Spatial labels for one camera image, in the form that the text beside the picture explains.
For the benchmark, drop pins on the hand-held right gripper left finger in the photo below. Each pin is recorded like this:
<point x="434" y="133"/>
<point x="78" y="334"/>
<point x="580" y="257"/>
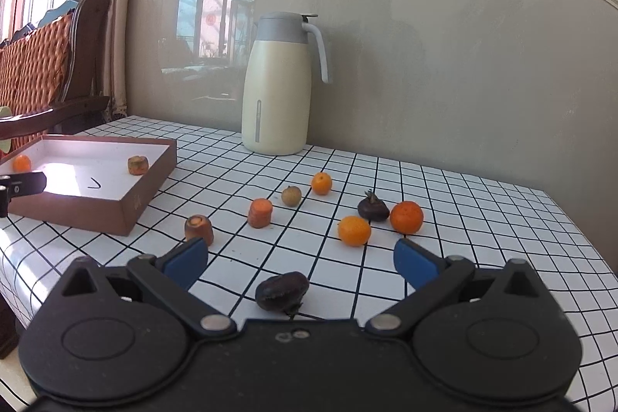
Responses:
<point x="186" y="260"/>

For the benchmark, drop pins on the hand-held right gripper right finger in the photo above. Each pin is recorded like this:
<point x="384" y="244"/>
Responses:
<point x="415" y="262"/>

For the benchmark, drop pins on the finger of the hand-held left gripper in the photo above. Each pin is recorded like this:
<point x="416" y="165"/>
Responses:
<point x="24" y="184"/>

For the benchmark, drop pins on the orange mandarin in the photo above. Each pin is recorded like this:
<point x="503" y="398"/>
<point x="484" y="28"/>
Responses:
<point x="21" y="163"/>
<point x="406" y="217"/>
<point x="354" y="231"/>

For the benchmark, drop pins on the brown box with white inside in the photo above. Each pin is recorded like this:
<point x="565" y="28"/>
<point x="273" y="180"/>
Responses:
<point x="72" y="170"/>

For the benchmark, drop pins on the bright orange carrot piece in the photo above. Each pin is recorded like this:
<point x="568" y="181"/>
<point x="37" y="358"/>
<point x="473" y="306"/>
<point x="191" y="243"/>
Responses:
<point x="260" y="213"/>

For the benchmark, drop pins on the dark mangosteen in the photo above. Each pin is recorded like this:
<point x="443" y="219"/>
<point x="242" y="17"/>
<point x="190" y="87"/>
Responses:
<point x="282" y="291"/>

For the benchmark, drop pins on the brown round cake piece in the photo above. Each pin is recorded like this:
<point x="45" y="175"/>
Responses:
<point x="137" y="165"/>

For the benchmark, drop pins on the small orange kumquat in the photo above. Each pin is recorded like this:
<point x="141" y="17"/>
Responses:
<point x="321" y="183"/>

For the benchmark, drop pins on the tan longan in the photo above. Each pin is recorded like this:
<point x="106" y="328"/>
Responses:
<point x="291" y="195"/>

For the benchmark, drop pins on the brownish carrot piece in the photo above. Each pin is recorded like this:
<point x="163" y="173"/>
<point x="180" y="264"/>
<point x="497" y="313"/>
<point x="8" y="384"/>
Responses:
<point x="199" y="229"/>

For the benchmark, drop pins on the dark water chestnut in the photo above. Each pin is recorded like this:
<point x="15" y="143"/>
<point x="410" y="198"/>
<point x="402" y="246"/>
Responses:
<point x="372" y="209"/>

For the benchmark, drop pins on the light green plastic item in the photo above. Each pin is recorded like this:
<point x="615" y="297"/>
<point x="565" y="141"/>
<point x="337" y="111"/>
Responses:
<point x="5" y="112"/>

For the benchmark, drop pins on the orange quilted cushion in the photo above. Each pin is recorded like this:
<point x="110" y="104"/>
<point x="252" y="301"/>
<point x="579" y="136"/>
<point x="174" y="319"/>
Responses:
<point x="34" y="64"/>

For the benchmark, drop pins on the dark wooden chair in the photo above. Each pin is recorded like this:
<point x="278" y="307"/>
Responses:
<point x="91" y="55"/>

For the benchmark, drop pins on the blue cloth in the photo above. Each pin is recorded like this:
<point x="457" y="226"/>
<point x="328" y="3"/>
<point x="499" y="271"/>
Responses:
<point x="58" y="11"/>

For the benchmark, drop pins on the cream thermos jug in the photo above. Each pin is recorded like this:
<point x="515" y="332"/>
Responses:
<point x="275" y="93"/>

